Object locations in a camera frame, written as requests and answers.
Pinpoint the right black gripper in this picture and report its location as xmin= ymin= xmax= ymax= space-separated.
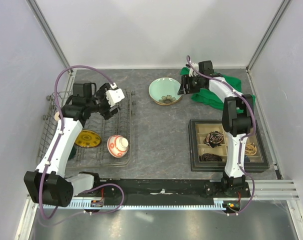
xmin=177 ymin=73 xmax=202 ymax=95

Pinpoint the white red patterned bowl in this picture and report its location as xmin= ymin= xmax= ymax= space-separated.
xmin=107 ymin=135 xmax=129 ymax=158

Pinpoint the dark brown rolled tie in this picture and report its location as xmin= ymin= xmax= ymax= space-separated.
xmin=199 ymin=153 xmax=223 ymax=162

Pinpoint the green cloth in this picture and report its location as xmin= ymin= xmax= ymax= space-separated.
xmin=191 ymin=72 xmax=242 ymax=111

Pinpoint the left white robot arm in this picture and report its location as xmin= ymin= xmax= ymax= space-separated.
xmin=23 ymin=82 xmax=125 ymax=207

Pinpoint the yellow patterned plate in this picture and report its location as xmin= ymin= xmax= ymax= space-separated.
xmin=74 ymin=129 xmax=102 ymax=148

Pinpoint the dark green cup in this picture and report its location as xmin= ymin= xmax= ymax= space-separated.
xmin=68 ymin=146 xmax=77 ymax=161

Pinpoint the blue slotted cable duct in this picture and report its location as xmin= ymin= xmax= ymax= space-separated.
xmin=37 ymin=198 xmax=240 ymax=210

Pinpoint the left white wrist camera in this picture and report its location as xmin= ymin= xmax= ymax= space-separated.
xmin=105 ymin=83 xmax=125 ymax=107

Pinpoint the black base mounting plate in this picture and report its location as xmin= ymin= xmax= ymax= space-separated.
xmin=72 ymin=178 xmax=252 ymax=206

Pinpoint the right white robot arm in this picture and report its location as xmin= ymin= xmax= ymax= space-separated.
xmin=177 ymin=55 xmax=256 ymax=197

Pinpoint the black compartment box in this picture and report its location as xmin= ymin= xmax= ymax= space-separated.
xmin=188 ymin=119 xmax=270 ymax=173

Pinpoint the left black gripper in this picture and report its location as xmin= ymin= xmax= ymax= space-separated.
xmin=86 ymin=83 xmax=121 ymax=120

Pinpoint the beige bird plate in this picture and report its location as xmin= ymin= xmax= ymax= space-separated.
xmin=153 ymin=97 xmax=182 ymax=106

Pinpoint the dark floral rolled tie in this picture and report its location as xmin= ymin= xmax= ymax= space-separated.
xmin=203 ymin=131 xmax=224 ymax=148

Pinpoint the beige cup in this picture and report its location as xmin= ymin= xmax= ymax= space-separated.
xmin=54 ymin=111 xmax=60 ymax=122

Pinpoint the tan rolled belt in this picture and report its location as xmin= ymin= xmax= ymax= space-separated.
xmin=245 ymin=142 xmax=258 ymax=156

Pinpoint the grey wire dish rack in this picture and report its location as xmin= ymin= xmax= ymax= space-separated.
xmin=36 ymin=88 xmax=136 ymax=170

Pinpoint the aluminium frame rail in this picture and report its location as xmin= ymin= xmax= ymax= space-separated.
xmin=26 ymin=178 xmax=299 ymax=200

